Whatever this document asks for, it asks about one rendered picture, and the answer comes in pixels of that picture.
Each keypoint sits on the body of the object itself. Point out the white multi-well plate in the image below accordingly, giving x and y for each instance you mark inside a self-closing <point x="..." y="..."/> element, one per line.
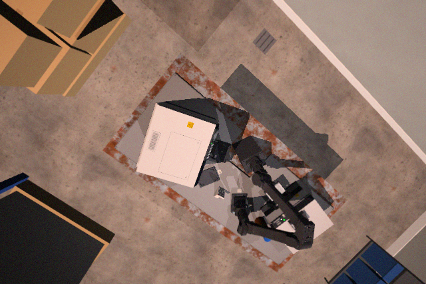
<point x="280" y="189"/>

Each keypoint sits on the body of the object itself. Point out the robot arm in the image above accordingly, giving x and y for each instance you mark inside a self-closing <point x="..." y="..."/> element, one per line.
<point x="302" y="238"/>

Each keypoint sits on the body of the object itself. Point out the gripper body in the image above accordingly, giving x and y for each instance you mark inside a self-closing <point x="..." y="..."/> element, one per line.
<point x="241" y="210"/>

